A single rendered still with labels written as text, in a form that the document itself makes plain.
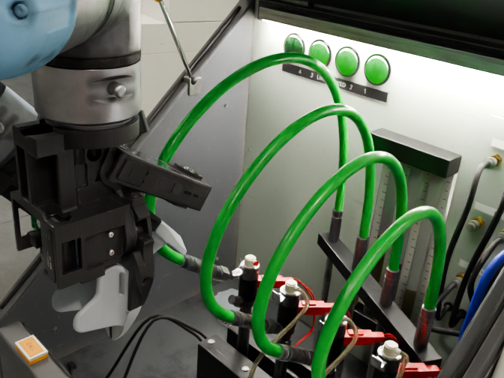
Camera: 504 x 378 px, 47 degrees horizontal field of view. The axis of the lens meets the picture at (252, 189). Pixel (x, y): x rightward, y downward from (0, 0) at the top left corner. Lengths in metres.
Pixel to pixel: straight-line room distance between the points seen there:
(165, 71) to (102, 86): 3.29
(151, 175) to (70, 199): 0.07
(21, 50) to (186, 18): 3.42
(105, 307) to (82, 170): 0.12
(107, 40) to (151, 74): 3.27
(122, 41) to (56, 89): 0.05
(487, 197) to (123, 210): 0.60
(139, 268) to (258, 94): 0.73
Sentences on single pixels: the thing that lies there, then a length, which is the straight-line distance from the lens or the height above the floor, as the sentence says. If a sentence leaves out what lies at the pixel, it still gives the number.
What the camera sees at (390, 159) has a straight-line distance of 0.69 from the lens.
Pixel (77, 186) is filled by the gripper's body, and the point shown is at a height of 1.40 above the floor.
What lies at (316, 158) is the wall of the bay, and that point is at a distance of 1.07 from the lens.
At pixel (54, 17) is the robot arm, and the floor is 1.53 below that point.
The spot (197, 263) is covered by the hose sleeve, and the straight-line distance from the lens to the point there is 0.75.
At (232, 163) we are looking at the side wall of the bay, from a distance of 1.20.
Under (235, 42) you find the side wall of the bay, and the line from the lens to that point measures 1.11.
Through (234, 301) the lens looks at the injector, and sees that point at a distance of 0.84.
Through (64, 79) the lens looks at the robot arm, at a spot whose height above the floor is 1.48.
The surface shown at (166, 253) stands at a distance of 0.71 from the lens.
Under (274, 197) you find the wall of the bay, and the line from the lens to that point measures 1.17.
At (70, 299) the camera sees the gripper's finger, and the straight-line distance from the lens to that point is 0.53.
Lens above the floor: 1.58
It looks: 25 degrees down
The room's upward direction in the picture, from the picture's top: 5 degrees clockwise
